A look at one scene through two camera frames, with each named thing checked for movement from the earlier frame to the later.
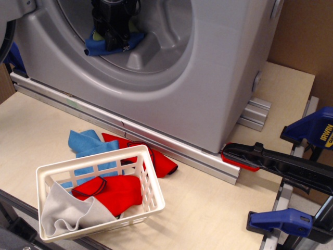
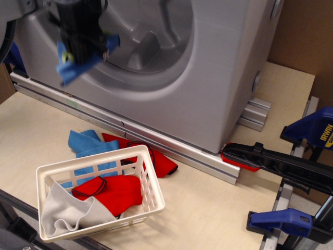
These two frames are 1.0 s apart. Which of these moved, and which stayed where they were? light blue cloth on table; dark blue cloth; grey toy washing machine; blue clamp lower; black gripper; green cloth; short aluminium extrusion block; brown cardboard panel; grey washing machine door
Moved: green cloth; dark blue cloth; black gripper
Stayed: blue clamp lower; brown cardboard panel; grey toy washing machine; grey washing machine door; short aluminium extrusion block; light blue cloth on table
